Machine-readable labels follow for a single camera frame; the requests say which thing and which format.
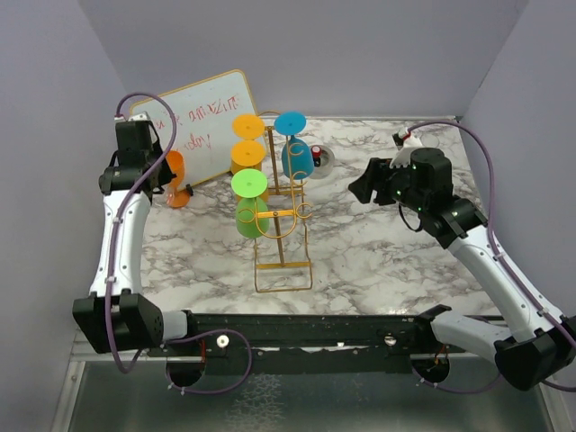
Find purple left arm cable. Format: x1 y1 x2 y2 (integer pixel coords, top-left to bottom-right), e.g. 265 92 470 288
103 92 177 374

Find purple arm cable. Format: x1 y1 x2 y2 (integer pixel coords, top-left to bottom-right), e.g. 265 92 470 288
407 121 576 392
103 92 177 374

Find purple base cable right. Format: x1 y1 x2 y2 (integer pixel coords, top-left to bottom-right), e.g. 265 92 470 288
418 359 508 395

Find small bottle with red cap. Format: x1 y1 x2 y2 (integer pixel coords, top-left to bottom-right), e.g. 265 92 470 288
310 145 322 167

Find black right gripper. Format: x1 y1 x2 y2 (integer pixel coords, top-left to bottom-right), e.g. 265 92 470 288
348 156 428 213

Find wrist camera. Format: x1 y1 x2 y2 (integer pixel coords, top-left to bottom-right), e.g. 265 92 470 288
390 128 423 168
114 112 151 123

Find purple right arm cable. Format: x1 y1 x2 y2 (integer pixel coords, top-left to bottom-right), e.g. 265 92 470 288
407 121 576 392

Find gold wire wine glass rack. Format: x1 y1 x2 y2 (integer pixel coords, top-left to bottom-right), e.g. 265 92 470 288
252 112 313 293

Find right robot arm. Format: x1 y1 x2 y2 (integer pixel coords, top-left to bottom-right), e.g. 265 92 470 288
348 148 575 391

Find clear tape roll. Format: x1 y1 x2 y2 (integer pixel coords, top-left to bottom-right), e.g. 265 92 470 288
310 145 335 179

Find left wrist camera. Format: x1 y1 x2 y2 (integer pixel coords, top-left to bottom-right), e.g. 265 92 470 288
114 112 151 123

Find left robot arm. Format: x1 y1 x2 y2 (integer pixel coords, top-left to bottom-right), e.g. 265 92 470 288
72 114 199 356

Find clear champagne flute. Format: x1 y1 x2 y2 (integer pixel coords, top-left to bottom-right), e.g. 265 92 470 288
420 134 440 148

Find small whiteboard with yellow frame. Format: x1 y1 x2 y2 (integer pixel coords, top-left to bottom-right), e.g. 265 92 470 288
130 68 258 188

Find yellow plastic wine glass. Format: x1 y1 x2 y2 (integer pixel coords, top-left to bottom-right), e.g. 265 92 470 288
230 140 266 175
232 113 266 140

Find black front rail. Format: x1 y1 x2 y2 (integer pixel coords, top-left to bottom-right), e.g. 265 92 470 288
149 313 441 375

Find green plastic wine glass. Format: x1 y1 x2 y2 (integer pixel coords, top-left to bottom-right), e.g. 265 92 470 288
231 168 269 239

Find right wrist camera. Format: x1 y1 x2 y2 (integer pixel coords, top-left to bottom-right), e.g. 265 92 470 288
390 128 423 168

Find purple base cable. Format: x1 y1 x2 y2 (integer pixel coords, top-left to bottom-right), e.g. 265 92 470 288
165 328 254 397
418 359 508 395

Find blue plastic wine glass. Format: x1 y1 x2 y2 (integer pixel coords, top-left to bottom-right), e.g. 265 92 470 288
274 112 314 180

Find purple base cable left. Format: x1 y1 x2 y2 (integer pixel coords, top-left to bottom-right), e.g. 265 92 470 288
165 328 254 397

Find orange plastic wine glass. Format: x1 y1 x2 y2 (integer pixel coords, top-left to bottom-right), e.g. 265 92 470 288
166 150 190 209

